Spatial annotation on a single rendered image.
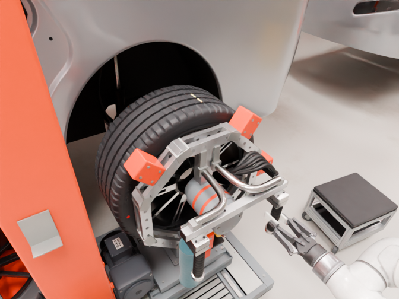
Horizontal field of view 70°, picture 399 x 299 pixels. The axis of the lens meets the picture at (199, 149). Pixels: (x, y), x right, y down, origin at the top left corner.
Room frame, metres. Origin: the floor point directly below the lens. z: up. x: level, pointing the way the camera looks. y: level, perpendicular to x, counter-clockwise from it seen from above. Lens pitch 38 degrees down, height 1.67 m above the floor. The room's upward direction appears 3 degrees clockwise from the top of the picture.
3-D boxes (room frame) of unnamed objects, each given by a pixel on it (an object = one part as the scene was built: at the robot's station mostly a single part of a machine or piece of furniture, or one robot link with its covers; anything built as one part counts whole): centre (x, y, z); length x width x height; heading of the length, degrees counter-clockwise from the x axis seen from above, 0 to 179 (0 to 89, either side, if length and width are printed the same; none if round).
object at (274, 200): (0.71, -0.28, 0.93); 0.09 x 0.05 x 0.05; 36
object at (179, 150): (0.78, -0.02, 0.85); 0.54 x 0.07 x 0.54; 126
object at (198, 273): (0.49, -0.02, 0.83); 0.04 x 0.04 x 0.16
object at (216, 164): (0.73, -0.17, 1.03); 0.19 x 0.18 x 0.11; 36
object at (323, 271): (0.50, -0.43, 0.83); 0.09 x 0.06 x 0.09; 126
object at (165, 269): (0.91, 0.08, 0.32); 0.40 x 0.30 x 0.28; 126
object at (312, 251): (0.55, -0.39, 0.83); 0.09 x 0.08 x 0.07; 36
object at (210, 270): (0.92, 0.08, 0.13); 0.50 x 0.36 x 0.10; 126
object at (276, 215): (0.68, -0.29, 0.83); 0.04 x 0.04 x 0.16
